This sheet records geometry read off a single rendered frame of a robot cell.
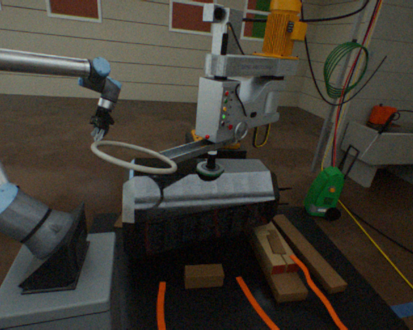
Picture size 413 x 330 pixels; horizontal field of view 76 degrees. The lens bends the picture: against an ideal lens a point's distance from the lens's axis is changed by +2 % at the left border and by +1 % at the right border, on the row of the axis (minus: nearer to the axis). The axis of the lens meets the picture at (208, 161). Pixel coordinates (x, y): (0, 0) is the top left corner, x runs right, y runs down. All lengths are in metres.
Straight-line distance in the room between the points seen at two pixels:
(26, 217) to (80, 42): 7.11
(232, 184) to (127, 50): 6.32
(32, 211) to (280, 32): 1.98
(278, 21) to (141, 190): 1.62
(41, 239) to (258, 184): 1.57
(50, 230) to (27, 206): 0.11
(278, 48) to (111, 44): 6.13
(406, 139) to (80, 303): 4.27
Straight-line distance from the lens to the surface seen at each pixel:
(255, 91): 2.15
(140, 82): 8.04
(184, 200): 1.99
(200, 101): 1.90
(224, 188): 2.09
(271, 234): 2.57
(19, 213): 1.15
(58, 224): 1.16
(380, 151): 4.35
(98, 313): 1.24
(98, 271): 1.29
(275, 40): 2.31
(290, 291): 2.33
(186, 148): 1.89
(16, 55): 1.38
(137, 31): 7.94
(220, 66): 1.76
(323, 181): 3.26
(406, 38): 4.95
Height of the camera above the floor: 1.77
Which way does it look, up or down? 25 degrees down
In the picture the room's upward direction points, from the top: 6 degrees clockwise
